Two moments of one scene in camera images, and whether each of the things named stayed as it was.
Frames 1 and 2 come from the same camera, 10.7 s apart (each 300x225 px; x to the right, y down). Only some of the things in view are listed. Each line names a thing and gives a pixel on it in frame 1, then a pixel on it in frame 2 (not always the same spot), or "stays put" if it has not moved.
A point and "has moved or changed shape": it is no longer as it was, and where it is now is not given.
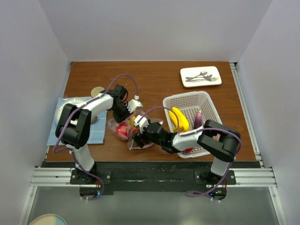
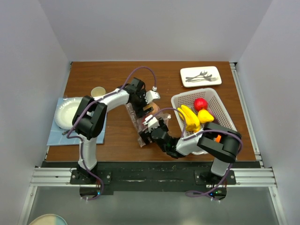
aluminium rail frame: x=265 y=177 stays put
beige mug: x=95 y=91 stays put
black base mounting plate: x=195 y=177 stays put
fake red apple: x=122 y=128 -> x=199 y=103
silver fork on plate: x=211 y=79 stays put
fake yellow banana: x=183 y=123 -> x=192 y=123
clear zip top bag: x=125 y=130 has moved or changed shape
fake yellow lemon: x=131 y=121 -> x=204 y=116
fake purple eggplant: x=198 y=120 -> x=212 y=113
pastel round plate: x=48 y=219 stays put
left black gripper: x=119 y=119 -> x=139 y=111
